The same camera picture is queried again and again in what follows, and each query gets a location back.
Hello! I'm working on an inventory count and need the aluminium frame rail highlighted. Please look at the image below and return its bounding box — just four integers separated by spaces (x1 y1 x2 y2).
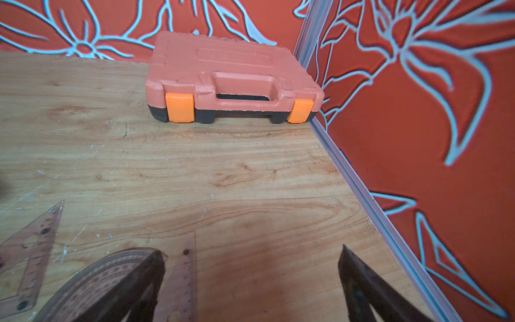
293 1 462 321

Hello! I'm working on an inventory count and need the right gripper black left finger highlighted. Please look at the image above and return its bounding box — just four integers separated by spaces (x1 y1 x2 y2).
75 250 165 321

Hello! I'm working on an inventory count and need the orange plastic tool case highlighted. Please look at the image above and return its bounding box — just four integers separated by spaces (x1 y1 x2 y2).
145 32 325 124

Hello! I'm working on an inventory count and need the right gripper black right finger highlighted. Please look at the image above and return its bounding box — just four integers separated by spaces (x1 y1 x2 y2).
338 246 430 321

